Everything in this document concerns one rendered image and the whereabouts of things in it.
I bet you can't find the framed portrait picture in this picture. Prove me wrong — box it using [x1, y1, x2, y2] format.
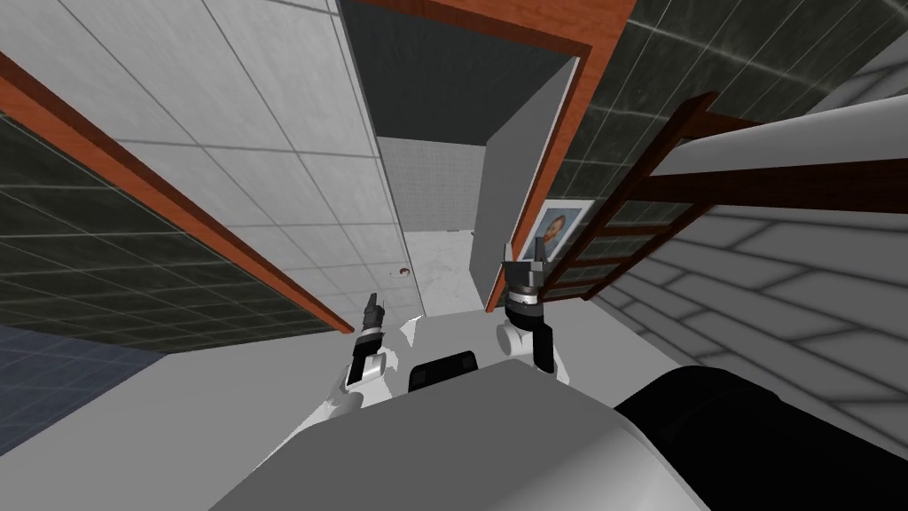
[520, 199, 596, 263]

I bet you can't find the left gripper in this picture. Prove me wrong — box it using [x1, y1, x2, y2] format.
[361, 291, 387, 334]

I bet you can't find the brown wooden bunk bed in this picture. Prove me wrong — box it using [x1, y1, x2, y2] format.
[537, 90, 908, 303]

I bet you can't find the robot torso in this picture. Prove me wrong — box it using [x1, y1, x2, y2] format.
[209, 350, 719, 511]

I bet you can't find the grey door leaf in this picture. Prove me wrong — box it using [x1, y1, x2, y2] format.
[468, 56, 580, 311]

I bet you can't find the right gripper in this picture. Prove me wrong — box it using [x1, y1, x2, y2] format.
[501, 237, 547, 291]

